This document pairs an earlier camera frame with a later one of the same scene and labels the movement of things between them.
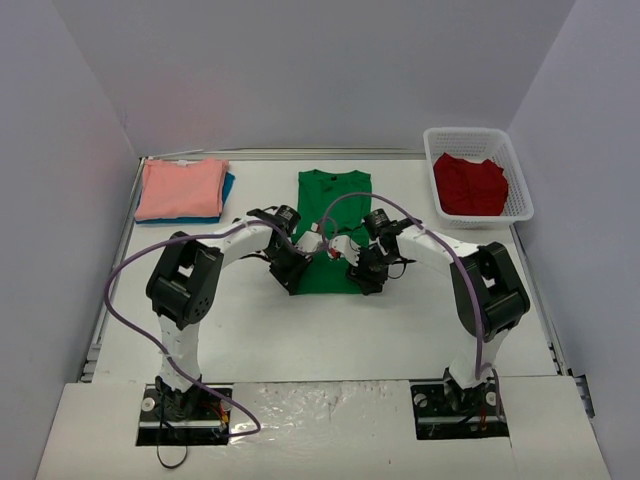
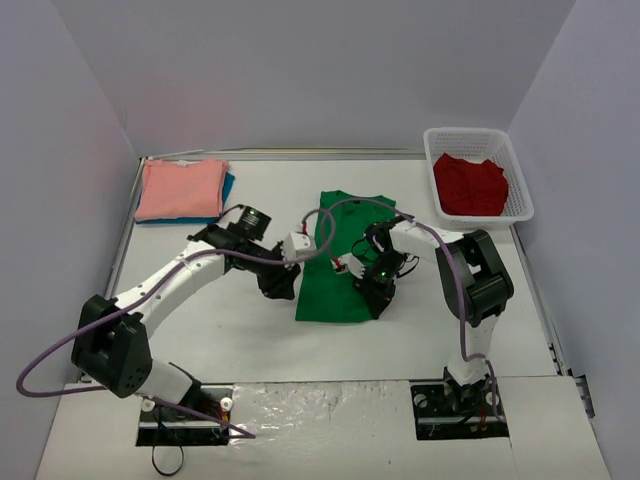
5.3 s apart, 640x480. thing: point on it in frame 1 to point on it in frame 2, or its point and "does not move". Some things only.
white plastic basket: (481, 144) does not move
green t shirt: (340, 201) to (327, 294)
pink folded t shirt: (184, 188) does not move
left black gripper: (291, 273) to (276, 279)
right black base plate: (442, 409) does not move
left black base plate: (197, 416) does not move
